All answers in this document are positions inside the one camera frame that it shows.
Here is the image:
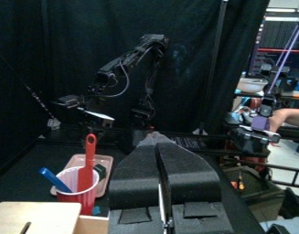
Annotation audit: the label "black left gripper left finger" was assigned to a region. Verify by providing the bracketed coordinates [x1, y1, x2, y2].
[108, 132, 166, 234]

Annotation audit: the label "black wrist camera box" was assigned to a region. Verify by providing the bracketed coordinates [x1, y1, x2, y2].
[53, 94, 83, 110]

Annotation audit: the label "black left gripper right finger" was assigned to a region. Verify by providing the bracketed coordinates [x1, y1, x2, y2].
[156, 132, 236, 234]

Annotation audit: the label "red shelf rail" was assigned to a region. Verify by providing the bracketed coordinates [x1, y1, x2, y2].
[257, 48, 299, 55]

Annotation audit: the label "person's bare forearm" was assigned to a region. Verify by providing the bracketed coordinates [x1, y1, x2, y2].
[268, 108, 299, 130]

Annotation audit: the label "black storage bin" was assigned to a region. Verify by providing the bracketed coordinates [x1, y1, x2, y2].
[221, 165, 289, 209]

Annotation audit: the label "black toy sushi roll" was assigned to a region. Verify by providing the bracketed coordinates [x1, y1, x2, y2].
[93, 163, 109, 181]

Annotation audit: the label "purple block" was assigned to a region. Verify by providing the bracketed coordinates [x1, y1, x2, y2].
[251, 115, 272, 133]

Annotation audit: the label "black metal frame pole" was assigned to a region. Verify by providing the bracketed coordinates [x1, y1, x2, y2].
[196, 0, 230, 135]

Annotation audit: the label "black cloth curtain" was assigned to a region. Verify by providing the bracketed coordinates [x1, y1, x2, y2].
[0, 0, 272, 144]

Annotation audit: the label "red toy knife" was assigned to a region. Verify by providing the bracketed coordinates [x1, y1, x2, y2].
[77, 133, 98, 193]

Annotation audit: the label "white bowl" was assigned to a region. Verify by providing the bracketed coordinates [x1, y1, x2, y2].
[236, 77, 271, 94]

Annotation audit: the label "light wooden cutting board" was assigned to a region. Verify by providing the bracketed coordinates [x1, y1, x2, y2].
[0, 200, 83, 234]

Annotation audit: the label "pink plastic plate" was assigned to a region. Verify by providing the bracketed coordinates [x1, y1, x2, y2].
[50, 154, 116, 198]

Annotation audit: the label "red plastic cup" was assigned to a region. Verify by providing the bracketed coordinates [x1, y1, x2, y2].
[55, 165, 102, 216]

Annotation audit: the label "light wooden block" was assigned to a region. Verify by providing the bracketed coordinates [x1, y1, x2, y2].
[74, 214, 112, 234]

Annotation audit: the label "purple rod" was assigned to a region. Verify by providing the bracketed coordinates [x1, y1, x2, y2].
[267, 25, 299, 95]

